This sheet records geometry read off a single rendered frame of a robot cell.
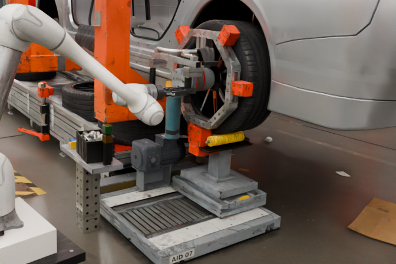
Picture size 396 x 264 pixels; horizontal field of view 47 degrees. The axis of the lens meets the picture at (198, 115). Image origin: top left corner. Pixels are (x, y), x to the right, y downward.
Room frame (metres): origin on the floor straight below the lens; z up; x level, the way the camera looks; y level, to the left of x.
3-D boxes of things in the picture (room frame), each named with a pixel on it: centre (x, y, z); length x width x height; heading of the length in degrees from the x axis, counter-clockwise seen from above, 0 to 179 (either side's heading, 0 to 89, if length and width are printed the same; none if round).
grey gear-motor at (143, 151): (2.76, 0.20, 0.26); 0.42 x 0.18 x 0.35; 128
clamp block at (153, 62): (2.55, 0.25, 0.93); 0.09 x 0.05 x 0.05; 128
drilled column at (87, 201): (2.30, 0.58, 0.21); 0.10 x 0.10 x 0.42; 38
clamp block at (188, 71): (2.28, 0.04, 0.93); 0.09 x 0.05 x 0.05; 128
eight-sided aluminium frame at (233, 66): (2.54, -0.02, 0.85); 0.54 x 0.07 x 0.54; 38
